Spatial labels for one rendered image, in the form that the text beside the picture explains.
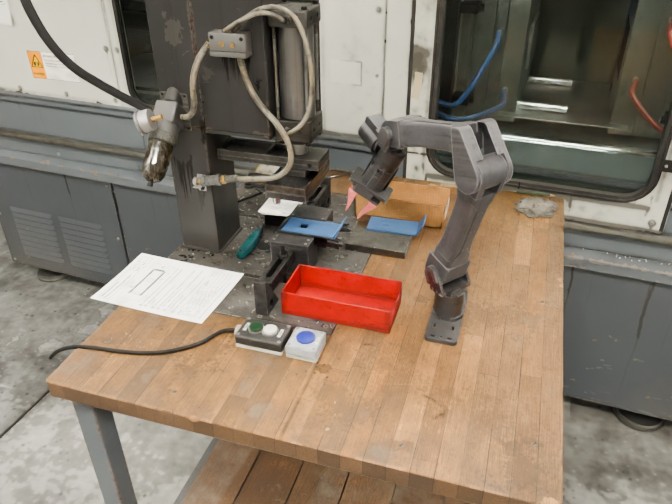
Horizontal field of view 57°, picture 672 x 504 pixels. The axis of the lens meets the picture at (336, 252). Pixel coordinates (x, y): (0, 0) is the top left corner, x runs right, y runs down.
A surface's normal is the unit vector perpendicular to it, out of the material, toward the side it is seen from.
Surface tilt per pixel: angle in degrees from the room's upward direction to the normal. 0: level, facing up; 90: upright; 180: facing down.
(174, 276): 0
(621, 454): 0
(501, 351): 0
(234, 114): 90
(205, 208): 90
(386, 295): 90
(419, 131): 86
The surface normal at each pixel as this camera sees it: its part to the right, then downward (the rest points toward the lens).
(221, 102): -0.30, 0.51
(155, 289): 0.00, -0.85
